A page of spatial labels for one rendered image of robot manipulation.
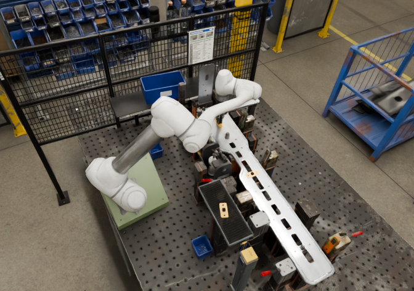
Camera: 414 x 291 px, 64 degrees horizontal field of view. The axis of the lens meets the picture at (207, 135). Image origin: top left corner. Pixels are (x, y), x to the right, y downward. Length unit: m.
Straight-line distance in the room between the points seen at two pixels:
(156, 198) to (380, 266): 1.47
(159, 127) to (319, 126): 2.71
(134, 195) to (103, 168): 0.23
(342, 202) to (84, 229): 2.10
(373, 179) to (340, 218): 1.36
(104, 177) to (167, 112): 0.58
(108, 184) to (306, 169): 1.47
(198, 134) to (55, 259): 1.87
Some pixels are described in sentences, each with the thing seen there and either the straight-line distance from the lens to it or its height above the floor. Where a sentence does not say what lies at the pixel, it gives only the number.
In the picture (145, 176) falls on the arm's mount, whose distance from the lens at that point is 2.25.
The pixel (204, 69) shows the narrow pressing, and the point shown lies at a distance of 2.37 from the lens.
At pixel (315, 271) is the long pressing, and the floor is 1.00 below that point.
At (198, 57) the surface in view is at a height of 1.20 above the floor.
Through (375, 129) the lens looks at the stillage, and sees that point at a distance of 4.07.
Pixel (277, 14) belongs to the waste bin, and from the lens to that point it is 5.33.
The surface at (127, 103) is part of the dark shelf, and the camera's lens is 2.53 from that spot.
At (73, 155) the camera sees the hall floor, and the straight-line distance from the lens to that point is 3.67.
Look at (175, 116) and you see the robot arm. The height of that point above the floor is 1.60.
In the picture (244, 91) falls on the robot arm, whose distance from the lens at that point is 2.03.
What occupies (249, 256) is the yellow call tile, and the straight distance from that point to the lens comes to 1.70.
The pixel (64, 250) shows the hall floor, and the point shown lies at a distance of 3.12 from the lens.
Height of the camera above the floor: 2.71
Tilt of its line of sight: 48 degrees down
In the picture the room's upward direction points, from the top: 4 degrees clockwise
